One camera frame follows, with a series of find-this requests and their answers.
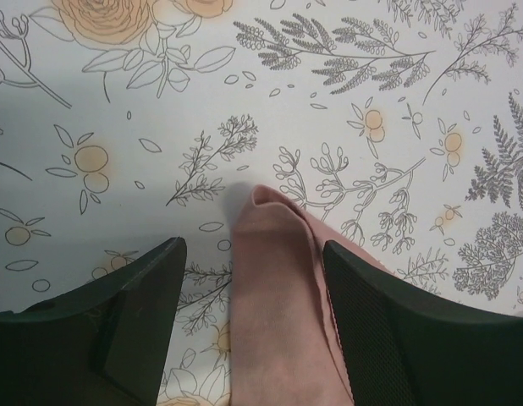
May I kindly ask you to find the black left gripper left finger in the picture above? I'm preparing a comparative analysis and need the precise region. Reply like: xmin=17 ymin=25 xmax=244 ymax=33
xmin=0 ymin=238 xmax=187 ymax=405

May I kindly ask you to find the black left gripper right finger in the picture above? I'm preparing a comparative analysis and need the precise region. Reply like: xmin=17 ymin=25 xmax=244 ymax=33
xmin=323 ymin=241 xmax=523 ymax=405

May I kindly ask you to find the pink t shirt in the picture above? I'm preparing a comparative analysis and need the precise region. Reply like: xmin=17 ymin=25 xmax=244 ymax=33
xmin=230 ymin=185 xmax=384 ymax=406

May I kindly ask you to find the floral table mat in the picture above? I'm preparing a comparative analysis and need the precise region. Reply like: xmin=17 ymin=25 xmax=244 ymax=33
xmin=0 ymin=1 xmax=523 ymax=405

